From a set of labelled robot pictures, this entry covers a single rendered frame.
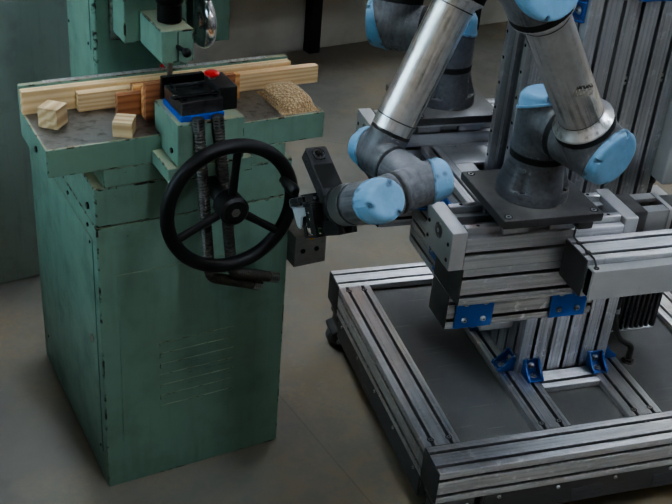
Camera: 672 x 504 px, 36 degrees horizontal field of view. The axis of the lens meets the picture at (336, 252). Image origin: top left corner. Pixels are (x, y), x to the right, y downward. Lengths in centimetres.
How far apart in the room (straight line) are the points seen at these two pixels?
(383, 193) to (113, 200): 66
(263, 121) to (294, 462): 91
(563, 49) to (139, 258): 98
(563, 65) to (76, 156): 93
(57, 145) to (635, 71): 122
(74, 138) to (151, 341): 52
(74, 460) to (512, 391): 108
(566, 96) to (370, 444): 119
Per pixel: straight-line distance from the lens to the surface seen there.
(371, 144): 186
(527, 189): 214
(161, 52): 219
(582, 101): 192
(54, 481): 263
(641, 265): 221
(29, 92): 221
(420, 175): 177
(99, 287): 225
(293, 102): 224
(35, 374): 296
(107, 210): 216
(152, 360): 240
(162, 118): 210
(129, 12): 229
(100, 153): 210
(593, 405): 266
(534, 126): 208
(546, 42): 182
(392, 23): 252
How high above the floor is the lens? 179
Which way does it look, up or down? 31 degrees down
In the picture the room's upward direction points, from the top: 5 degrees clockwise
